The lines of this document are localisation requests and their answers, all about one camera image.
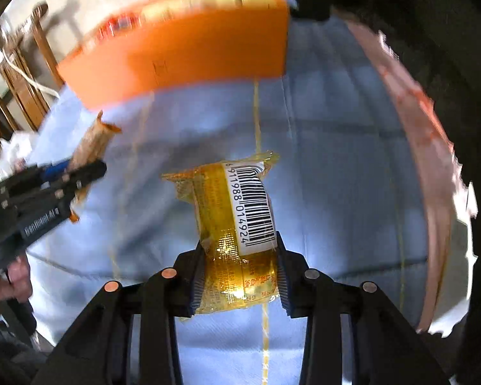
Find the white plastic bag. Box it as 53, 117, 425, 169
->
0, 130, 38, 181

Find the dark carved wooden furniture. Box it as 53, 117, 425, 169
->
291, 0, 481, 385

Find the person's left hand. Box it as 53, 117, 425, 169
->
0, 254, 33, 301

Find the white cable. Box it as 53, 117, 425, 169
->
2, 46, 61, 99

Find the pink cloth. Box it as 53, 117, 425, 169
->
333, 8, 479, 335

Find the orange cardboard box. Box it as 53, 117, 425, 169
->
57, 0, 290, 110

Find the brown wooden chair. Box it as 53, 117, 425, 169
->
0, 3, 65, 133

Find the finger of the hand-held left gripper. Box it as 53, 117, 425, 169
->
0, 160, 71, 194
0, 159, 107, 209

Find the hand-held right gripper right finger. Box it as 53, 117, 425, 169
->
276, 230, 451, 385

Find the orange biscuit packet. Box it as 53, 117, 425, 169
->
69, 110, 123, 223

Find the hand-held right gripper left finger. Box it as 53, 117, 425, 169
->
32, 243, 207, 385

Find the yellow cake packet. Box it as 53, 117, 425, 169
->
161, 149, 283, 315

